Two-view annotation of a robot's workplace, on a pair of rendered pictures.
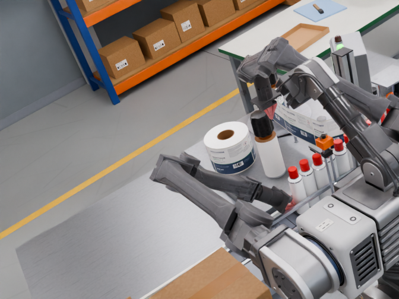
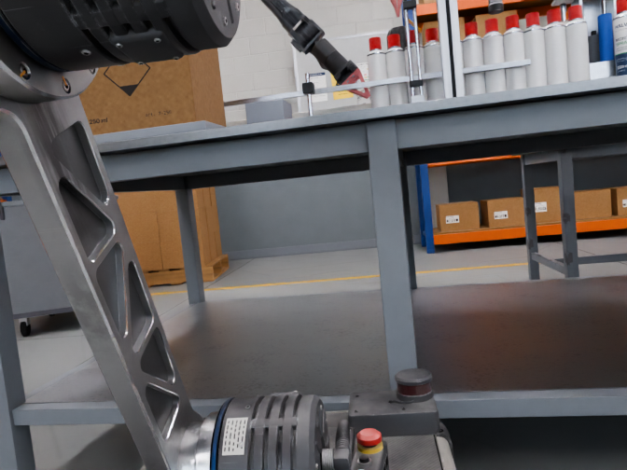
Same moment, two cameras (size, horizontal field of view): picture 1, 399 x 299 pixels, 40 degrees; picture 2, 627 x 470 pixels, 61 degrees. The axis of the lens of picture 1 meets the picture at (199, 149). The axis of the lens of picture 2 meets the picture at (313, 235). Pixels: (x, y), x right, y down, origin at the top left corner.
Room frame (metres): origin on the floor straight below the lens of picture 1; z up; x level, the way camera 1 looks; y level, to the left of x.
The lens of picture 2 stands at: (0.10, -0.81, 0.68)
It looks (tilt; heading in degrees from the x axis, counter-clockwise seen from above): 5 degrees down; 29
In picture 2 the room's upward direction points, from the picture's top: 6 degrees counter-clockwise
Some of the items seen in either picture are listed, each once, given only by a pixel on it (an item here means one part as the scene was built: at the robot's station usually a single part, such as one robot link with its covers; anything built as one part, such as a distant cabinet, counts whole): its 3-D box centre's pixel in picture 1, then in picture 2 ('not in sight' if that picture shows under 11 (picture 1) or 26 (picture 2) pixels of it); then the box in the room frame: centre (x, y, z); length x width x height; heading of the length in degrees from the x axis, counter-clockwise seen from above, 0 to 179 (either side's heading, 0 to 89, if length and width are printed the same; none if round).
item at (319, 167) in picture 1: (321, 177); (415, 69); (1.56, -0.39, 0.98); 0.05 x 0.05 x 0.20
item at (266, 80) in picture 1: (259, 78); not in sight; (1.74, -0.29, 1.37); 0.07 x 0.06 x 0.07; 23
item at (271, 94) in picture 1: (264, 92); not in sight; (1.74, -0.29, 1.31); 0.10 x 0.07 x 0.07; 109
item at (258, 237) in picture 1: (267, 248); not in sight; (0.84, -0.06, 1.45); 0.09 x 0.08 x 0.12; 112
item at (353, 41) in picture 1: (351, 70); not in sight; (1.53, -0.55, 1.38); 0.17 x 0.10 x 0.19; 163
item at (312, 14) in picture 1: (319, 9); not in sight; (3.46, -1.10, 0.81); 0.32 x 0.24 x 0.01; 7
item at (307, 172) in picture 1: (309, 183); (397, 73); (1.56, -0.33, 0.98); 0.05 x 0.05 x 0.20
